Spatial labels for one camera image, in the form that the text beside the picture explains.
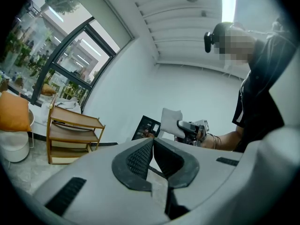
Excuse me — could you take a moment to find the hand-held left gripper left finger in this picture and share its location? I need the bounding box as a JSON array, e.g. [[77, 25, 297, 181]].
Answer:
[[32, 137, 171, 225]]

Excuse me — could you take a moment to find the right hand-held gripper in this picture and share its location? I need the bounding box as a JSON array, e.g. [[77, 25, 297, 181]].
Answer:
[[175, 119, 210, 147]]

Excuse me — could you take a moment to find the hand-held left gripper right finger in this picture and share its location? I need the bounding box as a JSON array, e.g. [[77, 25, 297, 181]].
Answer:
[[152, 137, 246, 221]]

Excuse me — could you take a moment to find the grey cloth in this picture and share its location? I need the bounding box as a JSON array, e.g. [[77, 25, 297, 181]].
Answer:
[[160, 107, 185, 138]]

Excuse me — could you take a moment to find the wooden tray table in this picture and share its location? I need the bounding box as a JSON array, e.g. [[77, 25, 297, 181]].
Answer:
[[46, 93, 106, 165]]

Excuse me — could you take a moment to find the person's right hand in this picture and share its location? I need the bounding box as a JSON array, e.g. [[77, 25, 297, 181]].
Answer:
[[196, 125, 208, 142]]

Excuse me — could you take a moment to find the white crumpled sheet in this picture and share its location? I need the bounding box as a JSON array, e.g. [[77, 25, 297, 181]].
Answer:
[[41, 97, 82, 124]]

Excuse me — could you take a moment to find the white round chair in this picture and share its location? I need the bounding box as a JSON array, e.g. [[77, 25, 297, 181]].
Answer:
[[0, 109, 35, 163]]

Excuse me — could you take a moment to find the person's head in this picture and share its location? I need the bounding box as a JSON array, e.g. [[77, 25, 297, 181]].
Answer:
[[219, 29, 257, 64]]

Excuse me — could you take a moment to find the tan cushion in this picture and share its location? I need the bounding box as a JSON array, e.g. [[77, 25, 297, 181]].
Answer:
[[41, 83, 57, 97]]

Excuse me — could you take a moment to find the orange cushion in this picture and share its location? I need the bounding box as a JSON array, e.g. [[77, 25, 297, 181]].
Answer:
[[0, 91, 32, 132]]

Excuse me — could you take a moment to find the white roller blind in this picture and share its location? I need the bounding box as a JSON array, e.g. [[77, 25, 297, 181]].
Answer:
[[65, 0, 134, 53]]

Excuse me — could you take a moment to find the thin black right gripper cable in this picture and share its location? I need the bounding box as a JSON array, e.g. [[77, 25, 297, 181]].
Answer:
[[208, 134, 222, 150]]

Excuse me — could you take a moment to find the black head camera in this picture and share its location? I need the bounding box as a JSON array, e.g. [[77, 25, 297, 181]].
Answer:
[[203, 31, 215, 53]]

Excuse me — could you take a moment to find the dark window frame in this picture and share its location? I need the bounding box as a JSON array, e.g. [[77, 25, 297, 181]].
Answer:
[[30, 16, 117, 107]]

